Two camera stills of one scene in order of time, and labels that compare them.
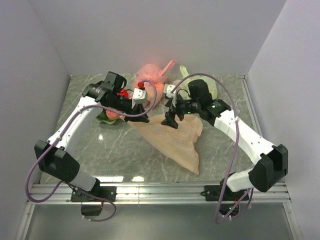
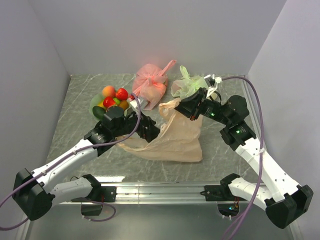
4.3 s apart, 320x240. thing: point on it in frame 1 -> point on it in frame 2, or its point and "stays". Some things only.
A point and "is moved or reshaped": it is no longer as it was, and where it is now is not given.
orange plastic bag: x=177 y=143 is moved or reshaped
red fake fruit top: x=123 y=93 stays
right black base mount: x=229 y=200 stays
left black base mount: x=92 y=200 stays
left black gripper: x=144 y=118 -> x=150 y=133
